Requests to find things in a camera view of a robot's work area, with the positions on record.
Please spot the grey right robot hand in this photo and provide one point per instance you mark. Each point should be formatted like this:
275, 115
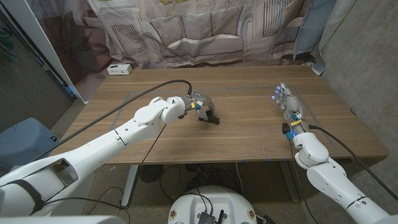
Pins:
293, 105

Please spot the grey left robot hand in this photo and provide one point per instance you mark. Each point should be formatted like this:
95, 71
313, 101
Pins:
202, 99

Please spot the black claw hair clip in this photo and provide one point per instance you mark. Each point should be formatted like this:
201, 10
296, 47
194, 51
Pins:
214, 120

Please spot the white robot shoulder housing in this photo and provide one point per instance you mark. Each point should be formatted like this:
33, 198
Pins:
62, 220

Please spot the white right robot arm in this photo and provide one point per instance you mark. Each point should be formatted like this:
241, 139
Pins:
329, 183

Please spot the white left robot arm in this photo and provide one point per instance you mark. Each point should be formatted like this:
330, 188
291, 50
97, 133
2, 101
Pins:
109, 146

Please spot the printed sofa backdrop cloth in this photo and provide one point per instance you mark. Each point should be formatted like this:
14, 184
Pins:
199, 31

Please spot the grey table leg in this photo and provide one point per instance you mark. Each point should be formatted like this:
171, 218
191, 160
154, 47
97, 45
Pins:
287, 186

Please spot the white power strip box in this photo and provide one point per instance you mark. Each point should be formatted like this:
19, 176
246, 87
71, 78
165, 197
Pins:
119, 69

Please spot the black round floor fan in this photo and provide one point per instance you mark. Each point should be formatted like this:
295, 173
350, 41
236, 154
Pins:
150, 173

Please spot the white round robot torso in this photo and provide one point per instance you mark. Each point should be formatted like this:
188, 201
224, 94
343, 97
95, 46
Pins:
217, 199

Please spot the black power adapter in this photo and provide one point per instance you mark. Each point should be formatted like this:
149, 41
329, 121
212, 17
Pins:
269, 220

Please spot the black device on torso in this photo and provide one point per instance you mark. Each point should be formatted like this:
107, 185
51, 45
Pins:
205, 217

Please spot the white table leg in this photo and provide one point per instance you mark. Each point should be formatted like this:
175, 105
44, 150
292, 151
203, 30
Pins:
125, 194

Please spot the white-edged dark panel board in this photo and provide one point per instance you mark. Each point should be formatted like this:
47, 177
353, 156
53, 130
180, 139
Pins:
36, 31

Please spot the blue plastic bin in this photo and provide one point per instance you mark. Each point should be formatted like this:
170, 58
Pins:
25, 140

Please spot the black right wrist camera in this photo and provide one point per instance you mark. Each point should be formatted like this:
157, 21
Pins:
286, 128

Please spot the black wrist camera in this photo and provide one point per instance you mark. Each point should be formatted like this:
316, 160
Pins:
183, 115
286, 128

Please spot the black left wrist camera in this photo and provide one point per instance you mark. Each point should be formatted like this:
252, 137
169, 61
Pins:
183, 115

